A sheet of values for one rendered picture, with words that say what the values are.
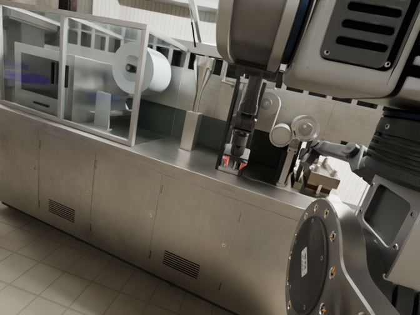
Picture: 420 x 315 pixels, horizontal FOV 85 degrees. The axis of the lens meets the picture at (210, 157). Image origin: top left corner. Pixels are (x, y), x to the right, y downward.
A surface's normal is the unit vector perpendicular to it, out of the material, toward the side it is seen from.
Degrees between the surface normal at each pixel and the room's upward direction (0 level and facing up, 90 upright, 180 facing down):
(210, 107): 90
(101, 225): 90
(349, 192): 90
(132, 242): 90
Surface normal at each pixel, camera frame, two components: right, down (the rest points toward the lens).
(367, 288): 0.24, -0.96
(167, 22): -0.20, 0.24
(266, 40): -0.30, 0.86
